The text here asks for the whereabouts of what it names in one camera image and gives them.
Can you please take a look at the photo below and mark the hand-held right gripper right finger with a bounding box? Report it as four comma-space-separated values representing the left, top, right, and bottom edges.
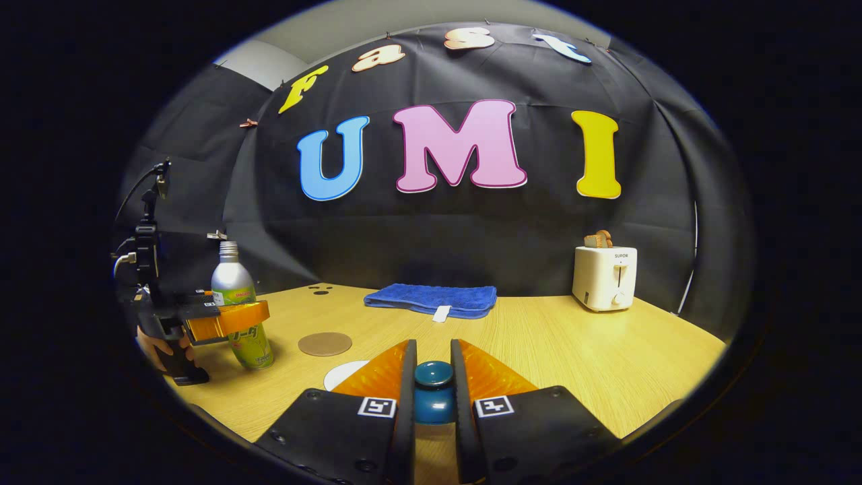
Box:
450, 339, 620, 485

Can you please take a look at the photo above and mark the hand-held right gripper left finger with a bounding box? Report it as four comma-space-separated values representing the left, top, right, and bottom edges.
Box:
255, 339, 418, 485

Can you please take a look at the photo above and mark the teal teacup lid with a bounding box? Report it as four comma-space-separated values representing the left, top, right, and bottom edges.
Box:
413, 360, 457, 425

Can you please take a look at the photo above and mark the silver green water bottle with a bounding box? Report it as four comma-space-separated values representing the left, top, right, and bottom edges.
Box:
211, 241, 275, 370

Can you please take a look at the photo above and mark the round brown coaster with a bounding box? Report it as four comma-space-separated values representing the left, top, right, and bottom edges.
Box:
298, 331, 353, 357

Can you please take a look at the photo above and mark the folded blue towel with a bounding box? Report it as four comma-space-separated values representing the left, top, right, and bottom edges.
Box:
364, 283, 498, 323

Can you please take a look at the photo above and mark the white toaster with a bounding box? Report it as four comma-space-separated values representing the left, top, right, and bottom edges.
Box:
572, 245, 638, 313

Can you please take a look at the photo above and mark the white cable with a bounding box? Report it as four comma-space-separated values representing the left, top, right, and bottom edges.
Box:
675, 201, 700, 315

